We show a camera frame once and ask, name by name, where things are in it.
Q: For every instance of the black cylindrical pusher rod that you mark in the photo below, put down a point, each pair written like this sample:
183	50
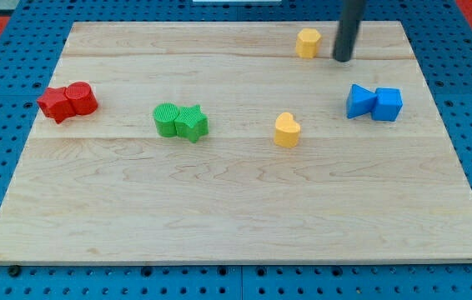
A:
349	20

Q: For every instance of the yellow hexagon block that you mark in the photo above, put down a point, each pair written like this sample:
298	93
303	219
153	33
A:
308	43

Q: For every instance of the green circle block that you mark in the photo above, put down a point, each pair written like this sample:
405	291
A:
164	116

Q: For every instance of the red circle block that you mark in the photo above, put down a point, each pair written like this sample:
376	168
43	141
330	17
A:
81	97

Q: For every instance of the blue triangle block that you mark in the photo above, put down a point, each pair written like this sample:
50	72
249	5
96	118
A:
359	101

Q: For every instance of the blue cube block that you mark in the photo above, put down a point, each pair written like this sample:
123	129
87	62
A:
388	104

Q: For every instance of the yellow heart block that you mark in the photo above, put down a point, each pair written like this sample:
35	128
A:
287	131

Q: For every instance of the wooden board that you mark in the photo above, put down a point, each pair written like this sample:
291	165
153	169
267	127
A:
106	189

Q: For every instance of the green star block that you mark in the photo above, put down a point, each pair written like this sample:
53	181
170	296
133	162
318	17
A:
191	123

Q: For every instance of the red star block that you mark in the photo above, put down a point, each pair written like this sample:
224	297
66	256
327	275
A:
55	105

